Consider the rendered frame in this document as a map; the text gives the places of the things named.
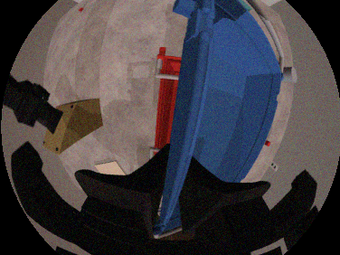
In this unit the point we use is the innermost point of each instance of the grey cylinder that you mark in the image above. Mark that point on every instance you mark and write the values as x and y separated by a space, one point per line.
290 74

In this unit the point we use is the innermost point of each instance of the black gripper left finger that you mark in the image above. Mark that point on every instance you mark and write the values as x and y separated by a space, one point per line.
140 191

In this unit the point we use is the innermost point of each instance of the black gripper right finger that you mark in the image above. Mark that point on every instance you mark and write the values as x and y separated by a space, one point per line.
203 194

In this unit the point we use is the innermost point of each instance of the red plastic tray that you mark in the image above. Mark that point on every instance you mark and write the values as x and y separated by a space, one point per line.
167 96

